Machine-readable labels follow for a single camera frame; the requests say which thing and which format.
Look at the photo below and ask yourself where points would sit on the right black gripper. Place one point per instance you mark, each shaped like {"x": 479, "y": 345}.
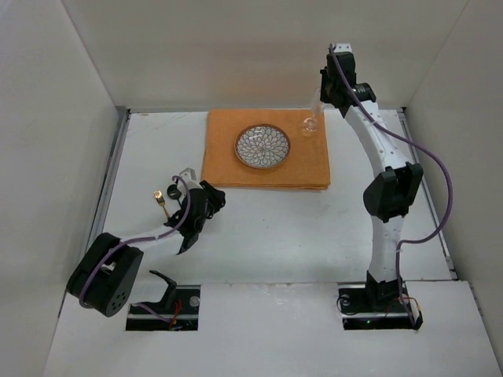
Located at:
{"x": 328, "y": 91}

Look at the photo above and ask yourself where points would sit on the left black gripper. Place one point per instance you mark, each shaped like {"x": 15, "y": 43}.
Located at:
{"x": 196, "y": 221}

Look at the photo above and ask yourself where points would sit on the clear wine glass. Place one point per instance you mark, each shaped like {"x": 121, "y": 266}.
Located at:
{"x": 311, "y": 122}

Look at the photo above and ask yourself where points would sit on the gold and black fork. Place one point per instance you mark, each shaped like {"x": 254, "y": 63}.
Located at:
{"x": 158, "y": 196}

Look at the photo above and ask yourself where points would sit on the patterned ceramic plate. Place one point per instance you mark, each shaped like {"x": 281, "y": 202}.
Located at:
{"x": 262, "y": 146}

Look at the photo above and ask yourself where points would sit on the orange cloth placemat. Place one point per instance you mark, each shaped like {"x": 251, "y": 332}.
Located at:
{"x": 307, "y": 165}

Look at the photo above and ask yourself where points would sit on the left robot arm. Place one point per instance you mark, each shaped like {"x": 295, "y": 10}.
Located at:
{"x": 105, "y": 277}

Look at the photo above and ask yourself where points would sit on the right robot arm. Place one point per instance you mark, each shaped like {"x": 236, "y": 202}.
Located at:
{"x": 395, "y": 179}

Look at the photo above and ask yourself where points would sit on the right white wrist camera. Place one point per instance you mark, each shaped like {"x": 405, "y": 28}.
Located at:
{"x": 342, "y": 48}

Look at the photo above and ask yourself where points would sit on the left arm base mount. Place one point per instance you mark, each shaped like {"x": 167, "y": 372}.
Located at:
{"x": 160, "y": 304}

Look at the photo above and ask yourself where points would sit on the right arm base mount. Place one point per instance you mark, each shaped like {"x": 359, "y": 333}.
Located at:
{"x": 362, "y": 308}

